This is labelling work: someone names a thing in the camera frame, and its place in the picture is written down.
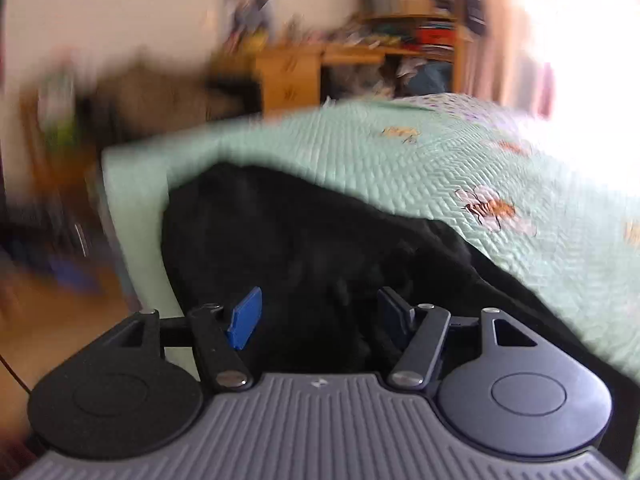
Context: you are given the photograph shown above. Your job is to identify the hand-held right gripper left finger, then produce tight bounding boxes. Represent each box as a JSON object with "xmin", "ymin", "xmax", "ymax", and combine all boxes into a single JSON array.
[{"xmin": 102, "ymin": 286, "xmax": 263, "ymax": 392}]

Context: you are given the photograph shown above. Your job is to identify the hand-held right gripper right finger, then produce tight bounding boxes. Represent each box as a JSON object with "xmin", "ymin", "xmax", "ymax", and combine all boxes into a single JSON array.
[{"xmin": 377, "ymin": 286, "xmax": 538, "ymax": 391}]

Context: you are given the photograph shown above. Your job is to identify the black pants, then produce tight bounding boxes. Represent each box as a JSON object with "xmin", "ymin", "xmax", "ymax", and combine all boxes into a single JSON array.
[{"xmin": 161, "ymin": 162, "xmax": 633, "ymax": 411}]

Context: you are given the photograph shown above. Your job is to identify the green quilted bedspread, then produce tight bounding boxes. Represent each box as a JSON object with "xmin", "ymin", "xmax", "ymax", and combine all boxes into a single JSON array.
[{"xmin": 102, "ymin": 92, "xmax": 640, "ymax": 381}]

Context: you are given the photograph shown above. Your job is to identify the blue bag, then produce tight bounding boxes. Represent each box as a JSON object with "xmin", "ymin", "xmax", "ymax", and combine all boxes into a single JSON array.
[{"xmin": 395, "ymin": 60, "xmax": 453, "ymax": 98}]

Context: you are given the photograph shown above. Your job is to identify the wooden desk with drawers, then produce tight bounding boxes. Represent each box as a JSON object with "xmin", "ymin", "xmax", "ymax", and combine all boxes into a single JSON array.
[{"xmin": 210, "ymin": 42, "xmax": 426, "ymax": 116}]

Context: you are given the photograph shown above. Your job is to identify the brown cushions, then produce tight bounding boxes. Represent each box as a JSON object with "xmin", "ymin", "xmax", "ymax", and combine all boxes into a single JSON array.
[{"xmin": 95, "ymin": 52, "xmax": 211, "ymax": 131}]

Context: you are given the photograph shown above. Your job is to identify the wooden bookshelf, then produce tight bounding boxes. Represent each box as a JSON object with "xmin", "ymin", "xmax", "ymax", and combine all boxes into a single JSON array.
[{"xmin": 357, "ymin": 0, "xmax": 481, "ymax": 96}]

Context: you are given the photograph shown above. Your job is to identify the red box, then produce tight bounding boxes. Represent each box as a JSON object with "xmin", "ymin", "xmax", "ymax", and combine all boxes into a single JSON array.
[{"xmin": 415, "ymin": 27, "xmax": 456, "ymax": 46}]

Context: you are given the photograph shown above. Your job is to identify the pale sheer curtain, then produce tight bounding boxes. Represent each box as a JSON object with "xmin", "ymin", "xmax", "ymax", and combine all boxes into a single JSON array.
[{"xmin": 475, "ymin": 0, "xmax": 556, "ymax": 116}]

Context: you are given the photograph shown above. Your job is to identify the black hanging bag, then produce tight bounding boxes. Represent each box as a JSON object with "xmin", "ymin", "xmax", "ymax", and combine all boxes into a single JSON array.
[{"xmin": 462, "ymin": 0, "xmax": 488, "ymax": 36}]

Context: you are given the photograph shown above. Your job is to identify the wall poster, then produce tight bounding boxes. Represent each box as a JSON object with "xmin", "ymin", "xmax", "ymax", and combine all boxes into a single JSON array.
[{"xmin": 220, "ymin": 0, "xmax": 278, "ymax": 53}]

